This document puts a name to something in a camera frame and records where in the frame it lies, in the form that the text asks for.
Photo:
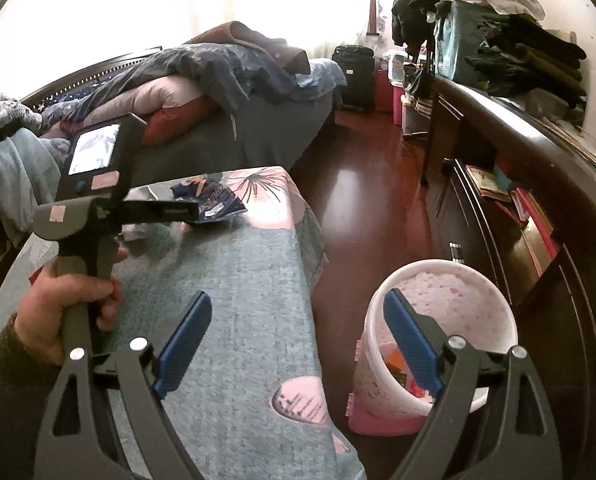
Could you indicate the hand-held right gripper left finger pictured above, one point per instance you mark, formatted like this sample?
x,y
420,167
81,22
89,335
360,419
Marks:
x,y
185,345

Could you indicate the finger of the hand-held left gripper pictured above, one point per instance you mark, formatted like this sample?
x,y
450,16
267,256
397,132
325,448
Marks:
x,y
163,211

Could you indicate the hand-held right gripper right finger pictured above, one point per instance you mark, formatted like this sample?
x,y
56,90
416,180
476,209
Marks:
x,y
410,345

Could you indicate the orange small box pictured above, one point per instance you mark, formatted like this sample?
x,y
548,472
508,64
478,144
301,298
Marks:
x,y
395,359

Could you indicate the dark blue foil wrapper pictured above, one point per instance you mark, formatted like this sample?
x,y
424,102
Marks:
x,y
218,200

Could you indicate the pink plastic trash bin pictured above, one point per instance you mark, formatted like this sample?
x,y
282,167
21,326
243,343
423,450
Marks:
x,y
443,285

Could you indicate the person's left forearm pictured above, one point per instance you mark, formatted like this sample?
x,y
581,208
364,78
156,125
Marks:
x,y
8,410

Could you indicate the person's left hand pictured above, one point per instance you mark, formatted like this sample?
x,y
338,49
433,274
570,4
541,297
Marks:
x,y
38,310

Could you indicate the light blue blanket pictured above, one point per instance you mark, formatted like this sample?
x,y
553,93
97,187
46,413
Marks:
x,y
28,175

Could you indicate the table with teal floral cloth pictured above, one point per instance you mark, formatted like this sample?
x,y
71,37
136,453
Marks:
x,y
238,280

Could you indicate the dark wooden headboard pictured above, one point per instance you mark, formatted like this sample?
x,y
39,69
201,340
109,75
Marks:
x,y
78,77

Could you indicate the pink quilt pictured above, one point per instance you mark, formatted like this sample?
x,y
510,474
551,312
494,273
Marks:
x,y
168,95

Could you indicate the grey fleece blanket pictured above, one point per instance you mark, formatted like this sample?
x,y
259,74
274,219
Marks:
x,y
3,110

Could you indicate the bed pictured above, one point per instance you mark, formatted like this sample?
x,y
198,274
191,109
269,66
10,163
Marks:
x,y
278,125

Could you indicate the blue duvet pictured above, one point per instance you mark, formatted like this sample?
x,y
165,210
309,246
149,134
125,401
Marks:
x,y
213,70

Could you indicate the red book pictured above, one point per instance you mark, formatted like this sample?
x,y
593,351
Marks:
x,y
533,220

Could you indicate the beige book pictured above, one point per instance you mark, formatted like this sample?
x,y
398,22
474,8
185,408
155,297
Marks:
x,y
485,182

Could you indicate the brown blanket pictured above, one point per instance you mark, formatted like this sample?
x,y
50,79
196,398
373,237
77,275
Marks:
x,y
248,40

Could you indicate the black suitcase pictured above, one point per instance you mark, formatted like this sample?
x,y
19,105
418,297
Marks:
x,y
353,77

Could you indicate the white window curtain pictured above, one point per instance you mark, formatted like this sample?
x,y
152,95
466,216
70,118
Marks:
x,y
288,0

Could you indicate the pink storage box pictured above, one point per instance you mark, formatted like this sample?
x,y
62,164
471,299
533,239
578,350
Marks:
x,y
388,97

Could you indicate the dark wooden dresser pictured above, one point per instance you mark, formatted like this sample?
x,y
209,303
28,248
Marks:
x,y
503,110

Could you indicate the white plastic container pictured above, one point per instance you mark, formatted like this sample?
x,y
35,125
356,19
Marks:
x,y
398,67

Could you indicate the teal storage box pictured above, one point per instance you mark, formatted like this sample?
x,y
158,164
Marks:
x,y
460,45

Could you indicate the stack of dark folded clothes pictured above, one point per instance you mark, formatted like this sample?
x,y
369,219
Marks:
x,y
533,60

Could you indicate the black hanging jacket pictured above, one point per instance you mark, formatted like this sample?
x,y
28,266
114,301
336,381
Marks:
x,y
418,0

